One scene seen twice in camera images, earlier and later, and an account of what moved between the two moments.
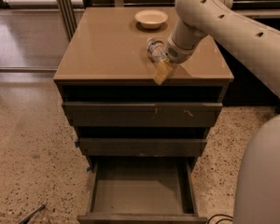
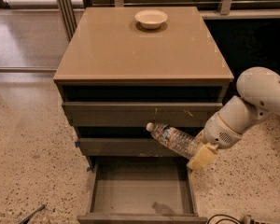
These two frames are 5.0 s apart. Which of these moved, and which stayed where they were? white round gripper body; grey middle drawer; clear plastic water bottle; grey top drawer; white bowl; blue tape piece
Moved: clear plastic water bottle; white round gripper body
Stayed: grey middle drawer; white bowl; grey top drawer; blue tape piece
